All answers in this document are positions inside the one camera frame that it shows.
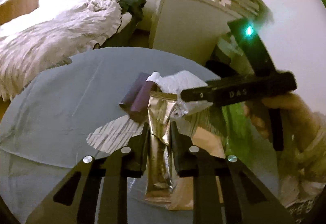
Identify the person's right hand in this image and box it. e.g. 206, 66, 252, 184
244, 92, 319, 154

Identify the green plastic bag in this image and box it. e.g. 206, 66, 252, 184
221, 104, 256, 161

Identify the round table with blue cloth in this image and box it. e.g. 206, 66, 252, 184
0, 47, 281, 224

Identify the bed with white duvet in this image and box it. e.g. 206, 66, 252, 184
0, 0, 133, 101

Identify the person's right forearm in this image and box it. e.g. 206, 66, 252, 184
278, 112, 326, 214

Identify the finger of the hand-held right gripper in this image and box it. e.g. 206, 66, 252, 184
180, 85, 214, 103

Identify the brown paper bag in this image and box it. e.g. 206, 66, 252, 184
168, 112, 227, 210

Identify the purple tube with white cap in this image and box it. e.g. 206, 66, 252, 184
130, 71, 161, 123

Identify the brown padded headboard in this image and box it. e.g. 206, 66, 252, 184
0, 0, 40, 26

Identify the white cabinet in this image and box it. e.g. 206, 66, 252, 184
149, 0, 245, 67

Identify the silver foil wrapper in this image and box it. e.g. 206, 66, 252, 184
156, 70, 214, 116

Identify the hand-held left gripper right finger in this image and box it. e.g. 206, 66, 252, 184
171, 122, 296, 224

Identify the black bag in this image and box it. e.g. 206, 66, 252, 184
205, 45, 238, 78

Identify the dark green cloth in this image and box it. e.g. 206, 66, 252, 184
120, 0, 147, 28

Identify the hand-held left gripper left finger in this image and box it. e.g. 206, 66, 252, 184
25, 122, 151, 224

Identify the gold foil wrapper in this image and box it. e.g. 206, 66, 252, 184
144, 92, 184, 204

